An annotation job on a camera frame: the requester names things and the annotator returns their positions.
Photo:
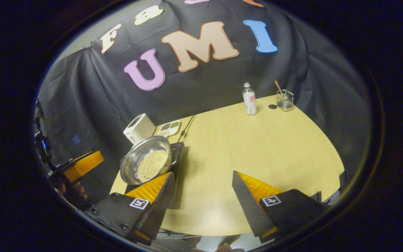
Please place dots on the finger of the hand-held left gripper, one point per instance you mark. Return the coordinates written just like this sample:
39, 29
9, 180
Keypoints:
82, 164

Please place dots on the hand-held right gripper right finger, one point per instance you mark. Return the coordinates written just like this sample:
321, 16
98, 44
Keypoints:
247, 206

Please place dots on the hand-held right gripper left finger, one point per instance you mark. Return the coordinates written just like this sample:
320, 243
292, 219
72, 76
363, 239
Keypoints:
159, 206

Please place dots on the black induction cooktop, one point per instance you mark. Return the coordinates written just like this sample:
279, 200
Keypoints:
178, 169

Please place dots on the pile of yellow soybeans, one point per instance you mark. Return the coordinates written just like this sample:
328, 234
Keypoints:
152, 164

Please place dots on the white box-shaped appliance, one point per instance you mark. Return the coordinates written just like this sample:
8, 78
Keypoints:
139, 127

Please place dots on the white divided tray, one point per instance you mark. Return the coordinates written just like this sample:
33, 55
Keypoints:
169, 128

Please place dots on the black chair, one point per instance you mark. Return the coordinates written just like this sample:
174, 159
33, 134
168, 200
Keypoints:
343, 180

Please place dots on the small black disc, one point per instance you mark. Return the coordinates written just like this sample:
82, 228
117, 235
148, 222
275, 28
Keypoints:
273, 106

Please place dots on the clear bottle with red label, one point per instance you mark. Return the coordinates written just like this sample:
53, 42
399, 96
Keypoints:
249, 101

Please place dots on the wooden stick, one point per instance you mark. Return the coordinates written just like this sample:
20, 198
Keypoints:
278, 86

